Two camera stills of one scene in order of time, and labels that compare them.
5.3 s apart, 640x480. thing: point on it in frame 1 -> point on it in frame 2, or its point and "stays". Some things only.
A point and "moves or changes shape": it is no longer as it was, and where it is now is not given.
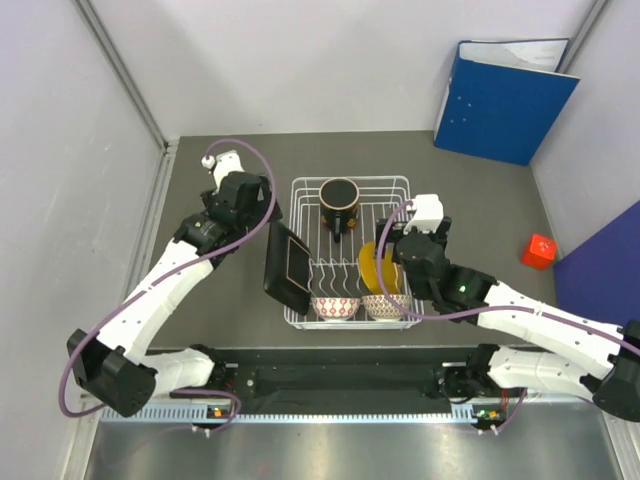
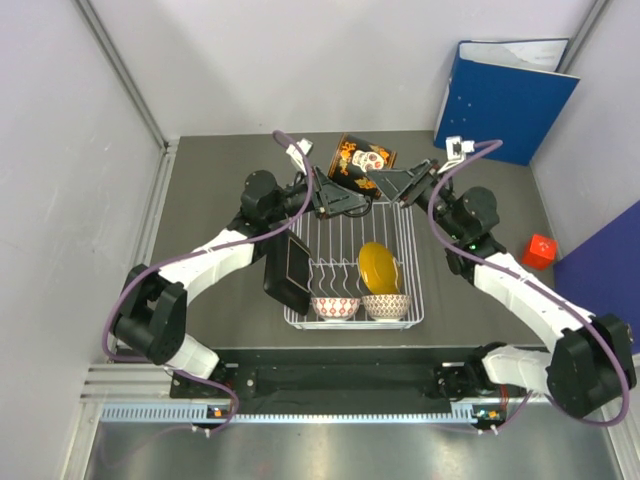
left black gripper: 262,205 -> 329,198
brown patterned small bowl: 383,309 stays
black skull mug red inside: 338,202 moves or changes shape
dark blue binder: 599,275 stays
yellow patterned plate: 370,274 stays
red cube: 540,252 stays
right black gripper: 440,233 -> 406,185
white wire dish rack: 340,220 stays
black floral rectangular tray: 288,268 stays
